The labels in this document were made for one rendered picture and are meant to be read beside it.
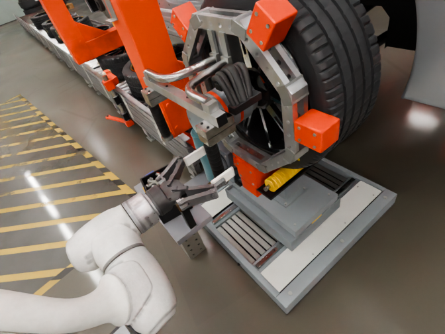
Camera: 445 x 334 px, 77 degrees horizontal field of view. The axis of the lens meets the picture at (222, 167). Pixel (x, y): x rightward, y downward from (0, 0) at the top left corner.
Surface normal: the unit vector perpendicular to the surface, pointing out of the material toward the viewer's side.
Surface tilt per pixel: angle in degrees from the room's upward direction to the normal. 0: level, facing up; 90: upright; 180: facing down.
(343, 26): 53
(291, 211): 0
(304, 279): 0
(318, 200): 0
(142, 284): 40
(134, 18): 90
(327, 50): 58
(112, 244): 24
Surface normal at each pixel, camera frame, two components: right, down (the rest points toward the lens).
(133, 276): 0.43, -0.74
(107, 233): 0.08, -0.48
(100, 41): 0.60, 0.44
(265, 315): -0.22, -0.72
